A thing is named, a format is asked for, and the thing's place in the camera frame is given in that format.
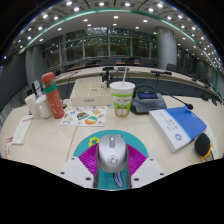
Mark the round teal printed mouse pad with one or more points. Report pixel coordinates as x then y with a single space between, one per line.
135 140

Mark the colourful sticker sheet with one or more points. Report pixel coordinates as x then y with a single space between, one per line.
83 116

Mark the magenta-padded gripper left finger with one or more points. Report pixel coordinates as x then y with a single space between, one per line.
75 171

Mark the red bottle with green band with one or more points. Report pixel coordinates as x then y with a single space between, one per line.
54 100

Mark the black gooseneck conference microphone unit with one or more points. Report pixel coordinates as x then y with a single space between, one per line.
146 103

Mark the blue and white book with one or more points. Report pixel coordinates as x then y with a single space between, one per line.
170 131

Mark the handheld microphone with foam head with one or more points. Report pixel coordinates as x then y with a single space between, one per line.
201 145

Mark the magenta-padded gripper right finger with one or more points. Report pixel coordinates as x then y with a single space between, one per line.
148 171

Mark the long curved conference desk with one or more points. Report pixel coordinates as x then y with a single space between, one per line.
140 71

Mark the group of ceiling lights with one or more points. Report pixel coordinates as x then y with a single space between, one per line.
115 16

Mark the printed paper cup with straw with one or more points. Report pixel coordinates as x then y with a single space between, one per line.
122 101

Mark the white paper leaflet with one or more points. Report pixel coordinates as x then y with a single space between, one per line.
22 130

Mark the cream desk organizer box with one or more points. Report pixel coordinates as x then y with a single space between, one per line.
88 98

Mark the group of dark office chairs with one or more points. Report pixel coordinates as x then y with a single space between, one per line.
107 61

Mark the red and white leaflet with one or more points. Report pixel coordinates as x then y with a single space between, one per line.
8 146

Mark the white lidded paper cup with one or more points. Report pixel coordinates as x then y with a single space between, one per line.
44 107

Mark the silver computer mouse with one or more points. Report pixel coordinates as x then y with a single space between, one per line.
112 155

